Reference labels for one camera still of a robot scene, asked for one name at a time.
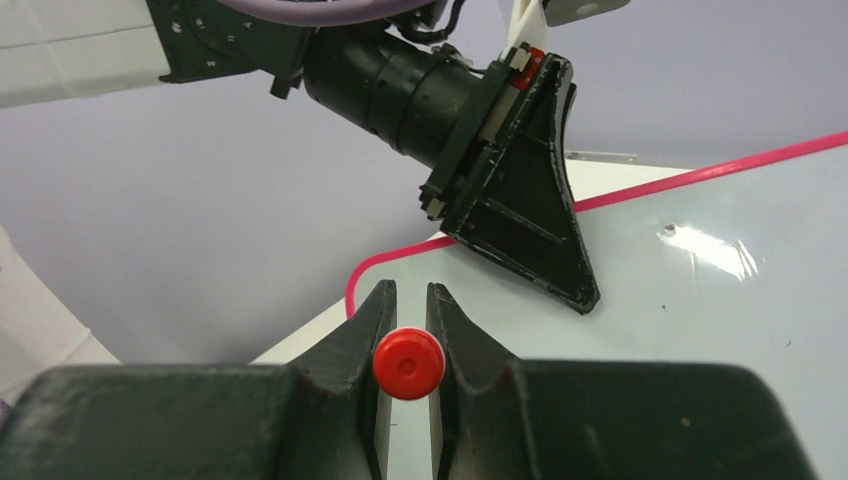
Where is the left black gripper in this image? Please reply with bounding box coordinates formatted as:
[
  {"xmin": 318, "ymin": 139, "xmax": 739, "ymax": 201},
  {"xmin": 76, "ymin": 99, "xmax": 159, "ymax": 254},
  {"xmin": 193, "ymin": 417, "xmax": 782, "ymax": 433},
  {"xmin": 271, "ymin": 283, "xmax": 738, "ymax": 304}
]
[{"xmin": 421, "ymin": 45, "xmax": 601, "ymax": 314}]

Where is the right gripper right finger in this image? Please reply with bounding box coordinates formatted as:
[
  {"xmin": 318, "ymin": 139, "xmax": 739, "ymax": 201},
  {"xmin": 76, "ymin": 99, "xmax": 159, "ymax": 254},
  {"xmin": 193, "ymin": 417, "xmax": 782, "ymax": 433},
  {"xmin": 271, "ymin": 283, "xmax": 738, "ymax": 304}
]
[{"xmin": 426, "ymin": 283, "xmax": 815, "ymax": 479}]

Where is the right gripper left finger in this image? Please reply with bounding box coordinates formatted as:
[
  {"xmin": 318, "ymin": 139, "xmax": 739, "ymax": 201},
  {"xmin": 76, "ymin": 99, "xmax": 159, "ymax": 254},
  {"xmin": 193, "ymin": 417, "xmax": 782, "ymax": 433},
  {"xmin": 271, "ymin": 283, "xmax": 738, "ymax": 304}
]
[{"xmin": 1, "ymin": 280, "xmax": 397, "ymax": 479}]

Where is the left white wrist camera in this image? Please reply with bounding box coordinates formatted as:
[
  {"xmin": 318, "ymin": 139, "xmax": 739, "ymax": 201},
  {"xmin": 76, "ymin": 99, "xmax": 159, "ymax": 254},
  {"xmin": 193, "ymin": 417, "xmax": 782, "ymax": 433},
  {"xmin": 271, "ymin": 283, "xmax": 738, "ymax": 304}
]
[{"xmin": 499, "ymin": 0, "xmax": 631, "ymax": 59}]

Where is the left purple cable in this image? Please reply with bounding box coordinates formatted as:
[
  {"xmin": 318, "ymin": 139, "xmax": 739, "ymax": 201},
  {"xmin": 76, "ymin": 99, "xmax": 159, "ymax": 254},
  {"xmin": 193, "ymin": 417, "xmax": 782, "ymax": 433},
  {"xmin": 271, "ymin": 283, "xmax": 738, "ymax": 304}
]
[{"xmin": 215, "ymin": 0, "xmax": 439, "ymax": 28}]

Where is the red capped whiteboard marker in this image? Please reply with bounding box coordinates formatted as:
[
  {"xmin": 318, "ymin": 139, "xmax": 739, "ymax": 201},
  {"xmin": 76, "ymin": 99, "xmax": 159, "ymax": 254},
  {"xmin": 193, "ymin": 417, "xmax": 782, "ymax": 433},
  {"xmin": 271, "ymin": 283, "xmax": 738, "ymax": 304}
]
[{"xmin": 372, "ymin": 327, "xmax": 446, "ymax": 401}]

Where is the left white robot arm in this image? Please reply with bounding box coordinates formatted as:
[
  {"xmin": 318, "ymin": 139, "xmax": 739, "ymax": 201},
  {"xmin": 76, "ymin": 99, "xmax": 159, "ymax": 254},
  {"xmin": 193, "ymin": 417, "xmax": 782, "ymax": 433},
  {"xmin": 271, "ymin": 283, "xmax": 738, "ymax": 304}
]
[{"xmin": 1, "ymin": 1, "xmax": 618, "ymax": 314}]

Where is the pink framed whiteboard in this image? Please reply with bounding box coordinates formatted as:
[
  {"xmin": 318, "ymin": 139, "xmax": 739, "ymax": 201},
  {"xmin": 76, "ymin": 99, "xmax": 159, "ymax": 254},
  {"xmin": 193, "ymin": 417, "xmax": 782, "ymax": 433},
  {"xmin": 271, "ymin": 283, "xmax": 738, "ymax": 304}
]
[{"xmin": 345, "ymin": 132, "xmax": 847, "ymax": 479}]

